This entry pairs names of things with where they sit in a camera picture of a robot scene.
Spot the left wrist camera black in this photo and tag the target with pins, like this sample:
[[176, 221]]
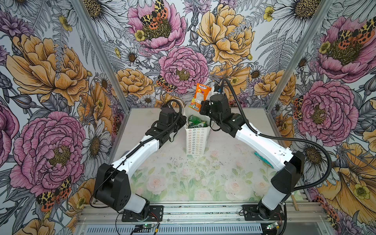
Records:
[[166, 117]]

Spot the teal snack bag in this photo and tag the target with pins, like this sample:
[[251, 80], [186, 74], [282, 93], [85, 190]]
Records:
[[264, 160]]

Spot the aluminium corner post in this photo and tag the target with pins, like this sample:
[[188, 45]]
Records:
[[101, 53], [316, 22]]

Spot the orange snack bag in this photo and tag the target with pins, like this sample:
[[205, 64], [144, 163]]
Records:
[[201, 94]]

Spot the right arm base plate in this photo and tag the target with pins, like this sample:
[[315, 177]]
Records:
[[253, 212]]

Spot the aluminium front rail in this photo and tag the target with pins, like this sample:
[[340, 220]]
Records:
[[210, 218]]

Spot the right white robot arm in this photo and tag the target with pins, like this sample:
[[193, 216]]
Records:
[[288, 165]]

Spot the left aluminium corner post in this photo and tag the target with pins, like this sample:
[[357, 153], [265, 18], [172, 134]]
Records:
[[101, 53]]

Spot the green Fox's candy bag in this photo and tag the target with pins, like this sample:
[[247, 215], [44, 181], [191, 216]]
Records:
[[196, 122]]

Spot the white printed paper bag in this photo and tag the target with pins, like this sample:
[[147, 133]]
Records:
[[196, 138]]

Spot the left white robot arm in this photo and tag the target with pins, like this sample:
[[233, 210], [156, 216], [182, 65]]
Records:
[[112, 186]]

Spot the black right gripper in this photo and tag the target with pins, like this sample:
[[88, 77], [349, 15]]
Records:
[[206, 104]]

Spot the wooden stick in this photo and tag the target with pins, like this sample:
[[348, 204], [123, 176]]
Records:
[[294, 202]]

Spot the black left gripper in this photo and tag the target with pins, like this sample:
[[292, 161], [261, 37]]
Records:
[[183, 121]]

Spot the right aluminium corner post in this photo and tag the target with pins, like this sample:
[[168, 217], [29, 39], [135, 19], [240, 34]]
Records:
[[316, 22]]

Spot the small green circuit board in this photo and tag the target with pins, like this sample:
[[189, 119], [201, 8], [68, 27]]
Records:
[[145, 228]]

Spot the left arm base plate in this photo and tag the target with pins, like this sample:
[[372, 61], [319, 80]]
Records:
[[150, 214]]

